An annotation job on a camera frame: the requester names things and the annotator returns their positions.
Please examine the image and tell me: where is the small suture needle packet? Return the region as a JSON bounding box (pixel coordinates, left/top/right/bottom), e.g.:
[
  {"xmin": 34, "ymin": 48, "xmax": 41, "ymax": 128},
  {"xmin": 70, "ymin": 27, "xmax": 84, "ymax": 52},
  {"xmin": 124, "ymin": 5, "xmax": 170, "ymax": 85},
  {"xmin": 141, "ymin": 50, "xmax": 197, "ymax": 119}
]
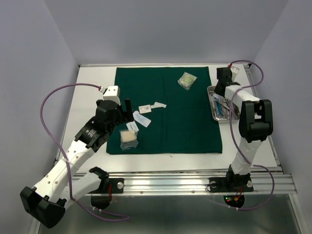
[{"xmin": 138, "ymin": 105, "xmax": 152, "ymax": 114}]

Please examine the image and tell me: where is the blue plastic scalpel handle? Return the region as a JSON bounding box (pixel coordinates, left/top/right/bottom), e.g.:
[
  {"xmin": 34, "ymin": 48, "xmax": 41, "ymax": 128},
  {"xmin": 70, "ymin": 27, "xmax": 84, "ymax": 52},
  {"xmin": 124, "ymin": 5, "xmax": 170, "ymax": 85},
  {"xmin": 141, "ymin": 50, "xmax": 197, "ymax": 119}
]
[{"xmin": 215, "ymin": 101, "xmax": 223, "ymax": 116}]

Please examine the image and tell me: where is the green printed gauze packet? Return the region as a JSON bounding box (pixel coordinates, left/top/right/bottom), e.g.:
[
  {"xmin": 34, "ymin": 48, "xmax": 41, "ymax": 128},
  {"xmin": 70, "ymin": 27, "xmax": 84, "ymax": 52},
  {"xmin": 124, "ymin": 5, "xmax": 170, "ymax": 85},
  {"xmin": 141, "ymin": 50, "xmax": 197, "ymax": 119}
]
[{"xmin": 177, "ymin": 72, "xmax": 197, "ymax": 90}]

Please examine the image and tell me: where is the green surgical drape cloth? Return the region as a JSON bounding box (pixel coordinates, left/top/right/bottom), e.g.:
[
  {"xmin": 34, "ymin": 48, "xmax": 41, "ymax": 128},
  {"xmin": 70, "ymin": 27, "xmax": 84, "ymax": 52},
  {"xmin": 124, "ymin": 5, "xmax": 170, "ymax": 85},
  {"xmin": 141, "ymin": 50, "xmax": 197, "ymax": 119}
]
[{"xmin": 106, "ymin": 67, "xmax": 222, "ymax": 155}]

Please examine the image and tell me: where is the stainless steel instrument tray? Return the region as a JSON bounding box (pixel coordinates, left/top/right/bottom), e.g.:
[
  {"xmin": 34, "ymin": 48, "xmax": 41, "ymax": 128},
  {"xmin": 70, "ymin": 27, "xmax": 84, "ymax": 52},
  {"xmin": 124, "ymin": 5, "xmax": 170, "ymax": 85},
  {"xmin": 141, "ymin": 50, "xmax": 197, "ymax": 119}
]
[{"xmin": 207, "ymin": 86, "xmax": 230, "ymax": 123}]

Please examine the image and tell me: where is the long white blue pouch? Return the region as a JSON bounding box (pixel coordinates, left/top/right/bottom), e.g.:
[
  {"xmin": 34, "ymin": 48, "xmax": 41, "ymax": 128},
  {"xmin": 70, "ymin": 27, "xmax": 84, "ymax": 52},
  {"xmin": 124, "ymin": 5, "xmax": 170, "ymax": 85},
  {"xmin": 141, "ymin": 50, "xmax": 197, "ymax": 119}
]
[{"xmin": 133, "ymin": 111, "xmax": 151, "ymax": 128}]

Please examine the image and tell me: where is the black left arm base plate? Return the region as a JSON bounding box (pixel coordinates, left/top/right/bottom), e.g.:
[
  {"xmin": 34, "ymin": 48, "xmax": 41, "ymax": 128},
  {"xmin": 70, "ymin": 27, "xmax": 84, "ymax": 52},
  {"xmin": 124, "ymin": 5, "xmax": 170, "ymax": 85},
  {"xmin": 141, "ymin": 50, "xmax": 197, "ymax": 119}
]
[{"xmin": 90, "ymin": 178, "xmax": 124, "ymax": 194}]

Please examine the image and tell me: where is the aluminium front rail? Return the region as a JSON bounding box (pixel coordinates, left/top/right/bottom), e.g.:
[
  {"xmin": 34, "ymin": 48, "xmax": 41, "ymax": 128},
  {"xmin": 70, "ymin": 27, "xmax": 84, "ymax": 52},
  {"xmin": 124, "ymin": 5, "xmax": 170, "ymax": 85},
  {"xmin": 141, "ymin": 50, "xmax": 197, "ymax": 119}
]
[{"xmin": 68, "ymin": 170, "xmax": 298, "ymax": 195}]

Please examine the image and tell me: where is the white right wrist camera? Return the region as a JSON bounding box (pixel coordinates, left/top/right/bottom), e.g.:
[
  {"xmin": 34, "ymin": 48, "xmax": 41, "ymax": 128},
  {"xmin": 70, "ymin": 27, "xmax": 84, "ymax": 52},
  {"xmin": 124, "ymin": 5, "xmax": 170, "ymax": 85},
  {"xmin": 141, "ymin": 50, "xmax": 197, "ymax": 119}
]
[{"xmin": 229, "ymin": 64, "xmax": 239, "ymax": 81}]

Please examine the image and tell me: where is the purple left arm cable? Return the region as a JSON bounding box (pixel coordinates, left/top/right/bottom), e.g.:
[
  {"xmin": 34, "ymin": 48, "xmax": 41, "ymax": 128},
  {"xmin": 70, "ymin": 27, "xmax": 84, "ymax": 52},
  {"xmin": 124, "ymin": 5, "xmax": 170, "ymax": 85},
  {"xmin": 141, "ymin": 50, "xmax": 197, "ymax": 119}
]
[{"xmin": 40, "ymin": 83, "xmax": 130, "ymax": 221}]

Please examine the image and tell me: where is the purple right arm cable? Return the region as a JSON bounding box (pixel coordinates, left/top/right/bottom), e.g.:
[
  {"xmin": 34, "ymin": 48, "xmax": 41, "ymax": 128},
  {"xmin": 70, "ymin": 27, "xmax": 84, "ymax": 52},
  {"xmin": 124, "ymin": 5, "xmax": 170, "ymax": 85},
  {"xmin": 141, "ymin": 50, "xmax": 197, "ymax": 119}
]
[{"xmin": 209, "ymin": 59, "xmax": 275, "ymax": 211}]

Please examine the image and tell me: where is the white paper strip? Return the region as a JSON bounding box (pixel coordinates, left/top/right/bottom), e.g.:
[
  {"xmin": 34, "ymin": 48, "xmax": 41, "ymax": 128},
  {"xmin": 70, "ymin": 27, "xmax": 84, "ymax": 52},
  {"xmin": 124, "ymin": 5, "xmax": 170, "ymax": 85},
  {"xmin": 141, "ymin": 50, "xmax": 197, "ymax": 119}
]
[{"xmin": 154, "ymin": 102, "xmax": 167, "ymax": 108}]

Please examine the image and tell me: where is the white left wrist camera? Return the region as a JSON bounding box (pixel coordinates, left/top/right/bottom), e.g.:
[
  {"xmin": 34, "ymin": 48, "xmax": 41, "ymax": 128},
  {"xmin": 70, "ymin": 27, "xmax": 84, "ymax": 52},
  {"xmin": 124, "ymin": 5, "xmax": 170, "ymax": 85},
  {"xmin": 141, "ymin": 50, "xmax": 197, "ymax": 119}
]
[{"xmin": 103, "ymin": 86, "xmax": 121, "ymax": 105}]

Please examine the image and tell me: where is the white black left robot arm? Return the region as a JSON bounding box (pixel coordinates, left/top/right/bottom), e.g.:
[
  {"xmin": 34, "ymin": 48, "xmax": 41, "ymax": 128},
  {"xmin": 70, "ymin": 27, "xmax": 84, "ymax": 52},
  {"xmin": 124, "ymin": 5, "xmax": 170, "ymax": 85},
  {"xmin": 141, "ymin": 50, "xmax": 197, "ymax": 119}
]
[{"xmin": 20, "ymin": 99, "xmax": 134, "ymax": 228}]

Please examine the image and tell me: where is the small white blue packet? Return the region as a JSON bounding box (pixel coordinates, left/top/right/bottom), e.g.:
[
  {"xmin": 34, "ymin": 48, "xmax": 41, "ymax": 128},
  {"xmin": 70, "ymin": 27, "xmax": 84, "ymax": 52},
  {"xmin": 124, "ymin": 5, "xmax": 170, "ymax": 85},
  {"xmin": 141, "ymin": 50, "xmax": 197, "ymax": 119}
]
[{"xmin": 126, "ymin": 121, "xmax": 139, "ymax": 132}]

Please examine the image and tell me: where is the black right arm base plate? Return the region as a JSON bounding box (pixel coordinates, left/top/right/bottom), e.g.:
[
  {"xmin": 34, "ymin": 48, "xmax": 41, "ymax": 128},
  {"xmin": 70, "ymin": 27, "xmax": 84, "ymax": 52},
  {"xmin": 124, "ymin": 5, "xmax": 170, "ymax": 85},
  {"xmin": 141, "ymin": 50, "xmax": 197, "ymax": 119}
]
[{"xmin": 206, "ymin": 177, "xmax": 254, "ymax": 194}]

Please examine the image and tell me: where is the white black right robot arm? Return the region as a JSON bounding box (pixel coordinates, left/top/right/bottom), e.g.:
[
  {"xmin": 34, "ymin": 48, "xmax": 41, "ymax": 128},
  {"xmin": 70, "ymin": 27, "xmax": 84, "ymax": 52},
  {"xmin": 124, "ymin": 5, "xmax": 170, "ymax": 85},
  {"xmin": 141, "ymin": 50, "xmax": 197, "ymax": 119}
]
[{"xmin": 211, "ymin": 67, "xmax": 273, "ymax": 193}]

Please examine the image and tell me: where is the clear bag beige gauze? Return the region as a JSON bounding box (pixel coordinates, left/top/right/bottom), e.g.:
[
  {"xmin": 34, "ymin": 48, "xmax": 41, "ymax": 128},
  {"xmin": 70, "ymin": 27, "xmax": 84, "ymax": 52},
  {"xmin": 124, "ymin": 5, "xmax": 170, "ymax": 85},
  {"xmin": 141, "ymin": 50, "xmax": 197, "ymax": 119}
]
[{"xmin": 120, "ymin": 130, "xmax": 138, "ymax": 150}]

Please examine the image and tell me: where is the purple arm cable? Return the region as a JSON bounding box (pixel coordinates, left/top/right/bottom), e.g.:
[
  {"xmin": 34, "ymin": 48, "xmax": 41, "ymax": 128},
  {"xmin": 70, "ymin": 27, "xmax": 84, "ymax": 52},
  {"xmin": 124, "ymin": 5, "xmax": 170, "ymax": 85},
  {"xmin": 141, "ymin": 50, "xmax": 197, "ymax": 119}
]
[
  {"xmin": 40, "ymin": 83, "xmax": 130, "ymax": 221},
  {"xmin": 209, "ymin": 59, "xmax": 275, "ymax": 211}
]

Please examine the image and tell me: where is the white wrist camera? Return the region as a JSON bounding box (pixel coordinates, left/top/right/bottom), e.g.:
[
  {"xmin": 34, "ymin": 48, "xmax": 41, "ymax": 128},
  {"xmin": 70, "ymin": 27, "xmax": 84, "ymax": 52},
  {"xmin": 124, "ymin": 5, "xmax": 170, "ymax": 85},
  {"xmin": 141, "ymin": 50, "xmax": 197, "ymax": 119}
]
[
  {"xmin": 103, "ymin": 86, "xmax": 121, "ymax": 105},
  {"xmin": 229, "ymin": 64, "xmax": 239, "ymax": 81}
]

